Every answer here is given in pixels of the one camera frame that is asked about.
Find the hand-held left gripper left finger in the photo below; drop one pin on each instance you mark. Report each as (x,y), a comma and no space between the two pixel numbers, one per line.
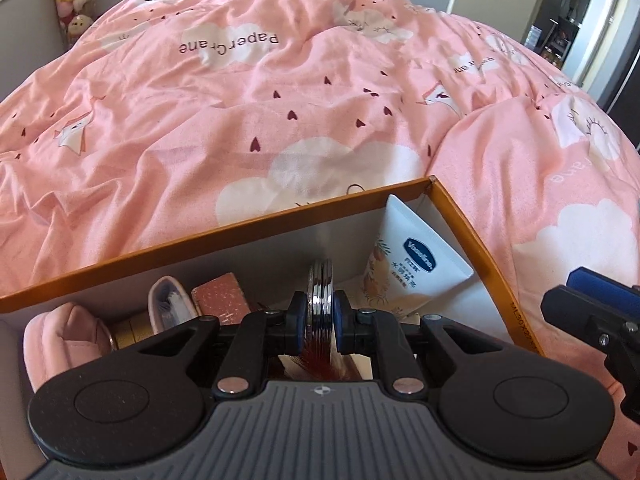
(299,325)

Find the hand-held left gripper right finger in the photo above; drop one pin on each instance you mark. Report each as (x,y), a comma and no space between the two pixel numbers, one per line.
(341,325)

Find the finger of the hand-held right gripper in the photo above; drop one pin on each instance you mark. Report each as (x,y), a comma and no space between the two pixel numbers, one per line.
(600,285)

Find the round metal tin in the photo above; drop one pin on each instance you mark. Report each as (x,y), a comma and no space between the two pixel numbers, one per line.
(321,300)

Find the red feather toy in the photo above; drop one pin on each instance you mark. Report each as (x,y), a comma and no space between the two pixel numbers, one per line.
(322,367)

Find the white lotion tube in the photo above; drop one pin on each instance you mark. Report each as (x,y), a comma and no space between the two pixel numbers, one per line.
(415,260)

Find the orange cardboard box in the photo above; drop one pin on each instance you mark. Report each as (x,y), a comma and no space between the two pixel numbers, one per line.
(200,245)

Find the pink case with clear cap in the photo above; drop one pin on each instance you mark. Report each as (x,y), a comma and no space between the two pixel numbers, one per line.
(170,302)

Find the gold box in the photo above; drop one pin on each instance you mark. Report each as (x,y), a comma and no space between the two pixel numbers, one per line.
(132,332)

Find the pink plush pouch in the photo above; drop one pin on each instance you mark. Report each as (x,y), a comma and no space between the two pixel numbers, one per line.
(65,340)

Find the pink printed blanket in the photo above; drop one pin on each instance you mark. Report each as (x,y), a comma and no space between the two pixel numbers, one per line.
(200,110)

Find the dark shelf unit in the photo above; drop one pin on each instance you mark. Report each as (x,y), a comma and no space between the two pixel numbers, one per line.
(565,20)

